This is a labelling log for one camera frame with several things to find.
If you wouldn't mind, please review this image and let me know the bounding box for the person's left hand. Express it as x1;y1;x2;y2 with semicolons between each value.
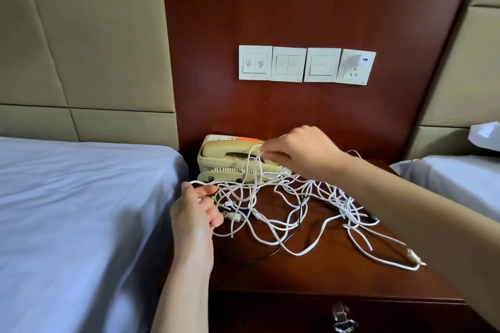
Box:
170;182;225;267

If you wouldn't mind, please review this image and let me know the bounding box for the person's right hand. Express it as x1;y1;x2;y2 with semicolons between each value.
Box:
260;126;353;183

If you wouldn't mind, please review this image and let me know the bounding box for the tangle of white cables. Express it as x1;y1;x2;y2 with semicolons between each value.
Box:
187;145;427;271

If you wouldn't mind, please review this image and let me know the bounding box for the dark wooden drawer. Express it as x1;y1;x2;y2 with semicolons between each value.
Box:
209;291;493;333

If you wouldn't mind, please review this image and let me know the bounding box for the cream cable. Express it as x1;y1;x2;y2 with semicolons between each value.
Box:
383;235;428;269

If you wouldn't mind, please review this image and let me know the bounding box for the person's right forearm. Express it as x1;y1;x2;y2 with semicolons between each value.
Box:
336;153;500;330

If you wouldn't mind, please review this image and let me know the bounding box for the person's left forearm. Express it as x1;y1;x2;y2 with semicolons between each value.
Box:
150;254;216;333

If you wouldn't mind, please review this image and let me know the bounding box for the wooden nightstand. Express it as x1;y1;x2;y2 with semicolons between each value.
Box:
160;157;497;333

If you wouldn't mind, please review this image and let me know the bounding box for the left bed white sheet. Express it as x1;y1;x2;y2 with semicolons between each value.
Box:
0;136;189;333

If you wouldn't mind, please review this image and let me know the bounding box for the bed white sheet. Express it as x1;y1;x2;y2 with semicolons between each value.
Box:
391;155;500;224
0;136;189;333

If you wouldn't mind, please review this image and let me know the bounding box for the right bed white sheet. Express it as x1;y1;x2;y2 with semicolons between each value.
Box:
391;155;500;224

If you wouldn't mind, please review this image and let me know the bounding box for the beige padded headboard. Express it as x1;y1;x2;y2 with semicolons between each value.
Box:
0;0;179;149
405;0;500;160

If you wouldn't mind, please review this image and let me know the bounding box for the white pillow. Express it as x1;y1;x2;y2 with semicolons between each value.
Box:
469;122;500;152

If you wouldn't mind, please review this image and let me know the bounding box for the beige corded telephone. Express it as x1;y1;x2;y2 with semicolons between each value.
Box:
197;134;292;185

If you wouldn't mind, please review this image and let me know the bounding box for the thin black cable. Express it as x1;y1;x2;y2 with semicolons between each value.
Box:
215;239;282;266

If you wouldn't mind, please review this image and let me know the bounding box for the white wall socket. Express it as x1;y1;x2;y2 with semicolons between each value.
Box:
336;48;377;86

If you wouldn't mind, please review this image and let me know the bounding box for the white triple rocker wall switch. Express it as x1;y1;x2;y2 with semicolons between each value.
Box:
304;47;342;84

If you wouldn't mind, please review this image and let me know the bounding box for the white double rocker wall switch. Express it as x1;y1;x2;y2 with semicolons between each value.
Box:
271;46;308;83

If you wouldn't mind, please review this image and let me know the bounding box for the dark wooden wall panel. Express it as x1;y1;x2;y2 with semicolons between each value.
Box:
160;0;481;162

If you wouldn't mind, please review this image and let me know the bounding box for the metal ring drawer handle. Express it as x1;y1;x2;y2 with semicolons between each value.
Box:
332;303;358;333

